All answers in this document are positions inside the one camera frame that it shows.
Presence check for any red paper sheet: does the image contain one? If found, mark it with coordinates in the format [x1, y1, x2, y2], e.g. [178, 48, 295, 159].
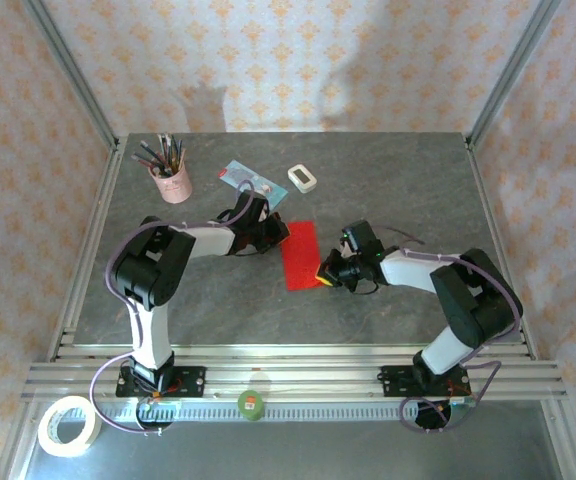
[280, 220, 327, 292]

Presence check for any white digital timer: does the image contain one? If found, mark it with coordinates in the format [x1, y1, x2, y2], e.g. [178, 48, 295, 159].
[287, 163, 318, 195]

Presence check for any blue sticker packet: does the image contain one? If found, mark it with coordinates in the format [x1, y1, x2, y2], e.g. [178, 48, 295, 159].
[217, 159, 289, 210]

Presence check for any pink pencil cup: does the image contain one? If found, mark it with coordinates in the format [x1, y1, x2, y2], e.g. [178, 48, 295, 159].
[147, 162, 194, 205]

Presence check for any wide aluminium profile beam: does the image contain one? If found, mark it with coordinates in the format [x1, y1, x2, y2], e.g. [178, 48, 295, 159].
[20, 359, 569, 404]

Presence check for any green tape roll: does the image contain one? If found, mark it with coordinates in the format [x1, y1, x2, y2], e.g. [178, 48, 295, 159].
[236, 389, 266, 422]

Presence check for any white masking tape roll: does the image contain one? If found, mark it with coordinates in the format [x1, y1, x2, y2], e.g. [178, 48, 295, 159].
[37, 395, 103, 459]

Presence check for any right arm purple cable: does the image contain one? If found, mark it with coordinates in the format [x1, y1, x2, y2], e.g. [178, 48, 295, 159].
[375, 224, 524, 435]

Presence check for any narrow aluminium cross rail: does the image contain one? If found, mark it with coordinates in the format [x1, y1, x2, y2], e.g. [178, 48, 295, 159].
[46, 342, 539, 362]

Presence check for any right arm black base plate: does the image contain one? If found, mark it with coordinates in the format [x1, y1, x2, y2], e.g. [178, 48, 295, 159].
[380, 364, 471, 399]

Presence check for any right aluminium side rail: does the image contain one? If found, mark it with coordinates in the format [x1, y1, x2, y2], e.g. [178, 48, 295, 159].
[464, 137, 540, 362]

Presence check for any aluminium side rail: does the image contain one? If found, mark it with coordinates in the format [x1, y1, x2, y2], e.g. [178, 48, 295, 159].
[45, 137, 129, 362]
[464, 137, 540, 362]

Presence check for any grey slotted cable duct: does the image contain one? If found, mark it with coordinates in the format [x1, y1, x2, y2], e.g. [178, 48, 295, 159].
[95, 402, 462, 422]

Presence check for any left aluminium side rail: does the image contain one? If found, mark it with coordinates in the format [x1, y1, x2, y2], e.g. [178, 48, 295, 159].
[45, 137, 129, 362]

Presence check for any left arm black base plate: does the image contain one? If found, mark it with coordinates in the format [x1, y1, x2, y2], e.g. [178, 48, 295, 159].
[115, 366, 207, 399]

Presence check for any right aluminium frame post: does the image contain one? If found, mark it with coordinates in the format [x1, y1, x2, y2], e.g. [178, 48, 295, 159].
[465, 0, 565, 147]

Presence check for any aluminium frame post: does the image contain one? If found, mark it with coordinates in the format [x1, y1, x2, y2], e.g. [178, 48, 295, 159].
[465, 0, 565, 147]
[20, 0, 122, 149]

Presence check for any left aluminium frame post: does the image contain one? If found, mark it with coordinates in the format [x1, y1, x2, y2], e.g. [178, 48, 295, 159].
[20, 0, 122, 149]

